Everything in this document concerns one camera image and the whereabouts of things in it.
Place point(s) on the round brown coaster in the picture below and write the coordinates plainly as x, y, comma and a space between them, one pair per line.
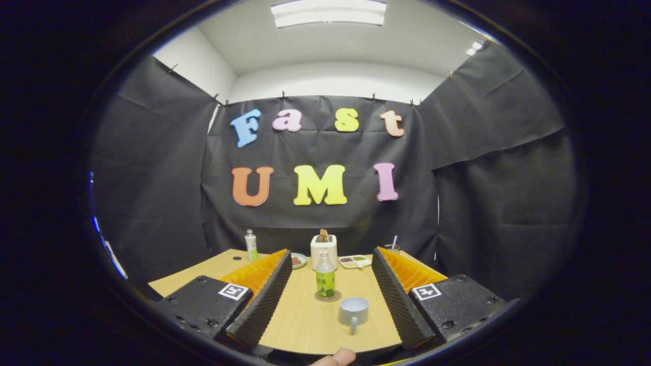
337, 297

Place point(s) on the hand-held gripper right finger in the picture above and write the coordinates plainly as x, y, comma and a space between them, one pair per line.
399, 302

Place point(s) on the small ceiling light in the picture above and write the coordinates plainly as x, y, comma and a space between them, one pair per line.
474, 48

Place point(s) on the white device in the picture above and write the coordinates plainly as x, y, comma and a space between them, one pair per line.
117, 262

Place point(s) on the white divided snack tray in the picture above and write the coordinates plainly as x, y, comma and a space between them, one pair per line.
355, 262

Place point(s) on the wooden table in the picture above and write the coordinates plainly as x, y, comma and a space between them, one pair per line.
310, 325

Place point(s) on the brown toast slice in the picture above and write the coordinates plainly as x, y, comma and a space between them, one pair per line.
323, 236

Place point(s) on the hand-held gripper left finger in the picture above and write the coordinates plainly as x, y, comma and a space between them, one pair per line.
262, 305

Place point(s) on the pale green plate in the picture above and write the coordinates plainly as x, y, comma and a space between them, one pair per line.
302, 264

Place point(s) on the cream toaster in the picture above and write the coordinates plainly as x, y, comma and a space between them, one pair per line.
321, 251

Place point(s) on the small white green bottle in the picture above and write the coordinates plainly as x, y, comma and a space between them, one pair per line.
251, 246

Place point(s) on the green label juice bottle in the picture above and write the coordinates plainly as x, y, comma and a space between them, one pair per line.
325, 283

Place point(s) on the blue lit screen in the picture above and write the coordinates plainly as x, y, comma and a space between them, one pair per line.
94, 223

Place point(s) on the light blue cup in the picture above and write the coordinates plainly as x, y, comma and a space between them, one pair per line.
353, 311

